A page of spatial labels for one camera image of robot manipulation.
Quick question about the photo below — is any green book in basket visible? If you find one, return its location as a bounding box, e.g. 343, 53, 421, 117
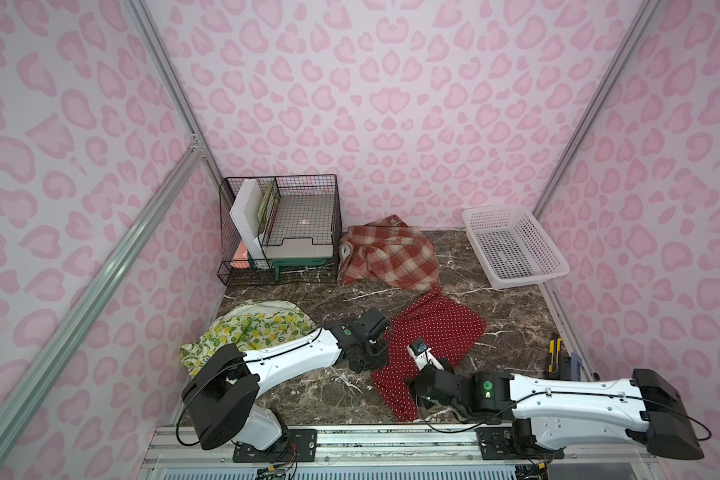
257, 180, 281, 237

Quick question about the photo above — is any green stand under tray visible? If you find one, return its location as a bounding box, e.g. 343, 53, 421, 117
249, 257, 328, 281

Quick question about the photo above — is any white foam board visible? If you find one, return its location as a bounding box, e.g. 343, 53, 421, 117
230, 179, 265, 261

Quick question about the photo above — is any white plastic basket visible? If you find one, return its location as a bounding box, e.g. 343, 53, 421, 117
462, 205, 570, 290

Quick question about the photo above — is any white tray in basket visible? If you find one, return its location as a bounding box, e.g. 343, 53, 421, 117
261, 194, 335, 259

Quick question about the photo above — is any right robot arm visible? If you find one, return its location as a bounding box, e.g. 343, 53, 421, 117
410, 364, 704, 461

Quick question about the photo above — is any black wire basket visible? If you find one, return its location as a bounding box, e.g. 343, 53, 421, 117
217, 174, 342, 287

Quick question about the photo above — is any red plaid skirt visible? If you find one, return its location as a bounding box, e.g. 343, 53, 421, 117
338, 215, 439, 291

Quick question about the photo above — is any yellow black utility knife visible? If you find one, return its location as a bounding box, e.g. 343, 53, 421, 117
545, 337, 563, 379

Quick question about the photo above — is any green lemon print skirt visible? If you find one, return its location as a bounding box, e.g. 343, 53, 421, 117
179, 300, 316, 377

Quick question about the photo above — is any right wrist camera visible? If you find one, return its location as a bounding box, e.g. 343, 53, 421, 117
407, 338, 444, 371

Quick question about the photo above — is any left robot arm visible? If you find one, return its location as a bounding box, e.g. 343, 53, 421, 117
180, 308, 390, 452

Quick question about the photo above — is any aluminium front rail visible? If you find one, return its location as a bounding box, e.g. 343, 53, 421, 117
137, 424, 665, 479

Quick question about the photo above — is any red polka dot skirt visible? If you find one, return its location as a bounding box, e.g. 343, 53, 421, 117
371, 285, 487, 423

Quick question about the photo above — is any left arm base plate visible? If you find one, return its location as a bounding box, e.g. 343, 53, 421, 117
233, 428, 318, 463

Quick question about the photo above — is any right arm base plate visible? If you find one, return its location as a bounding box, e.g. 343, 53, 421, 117
475, 426, 565, 461

